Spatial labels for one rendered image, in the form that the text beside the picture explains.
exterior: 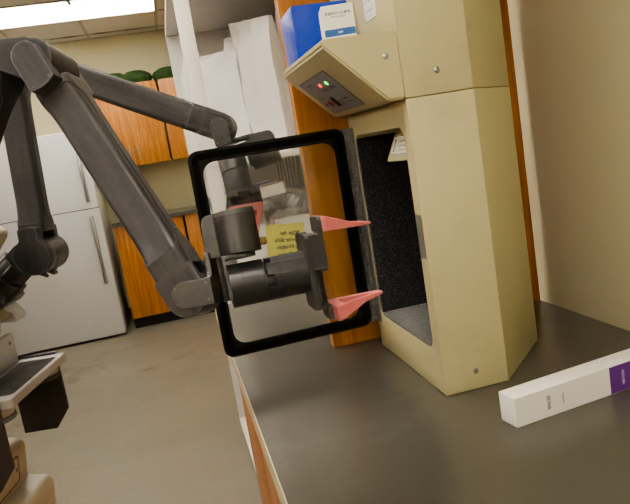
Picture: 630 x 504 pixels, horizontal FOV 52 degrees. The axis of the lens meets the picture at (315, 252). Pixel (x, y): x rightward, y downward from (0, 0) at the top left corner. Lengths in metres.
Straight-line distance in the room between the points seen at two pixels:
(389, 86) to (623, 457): 0.58
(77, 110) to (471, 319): 0.66
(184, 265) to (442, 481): 0.42
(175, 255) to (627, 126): 0.82
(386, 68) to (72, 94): 0.44
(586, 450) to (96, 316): 5.33
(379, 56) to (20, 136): 0.78
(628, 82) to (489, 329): 0.50
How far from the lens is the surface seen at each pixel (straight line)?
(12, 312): 1.51
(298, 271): 0.85
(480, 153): 1.04
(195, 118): 1.34
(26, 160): 1.45
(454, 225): 1.03
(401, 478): 0.87
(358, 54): 0.98
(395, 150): 1.13
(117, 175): 0.91
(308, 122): 1.33
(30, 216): 1.45
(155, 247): 0.88
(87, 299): 5.95
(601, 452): 0.91
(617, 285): 1.38
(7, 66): 1.00
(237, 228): 0.84
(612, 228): 1.36
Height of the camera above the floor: 1.37
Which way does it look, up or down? 9 degrees down
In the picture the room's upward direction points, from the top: 9 degrees counter-clockwise
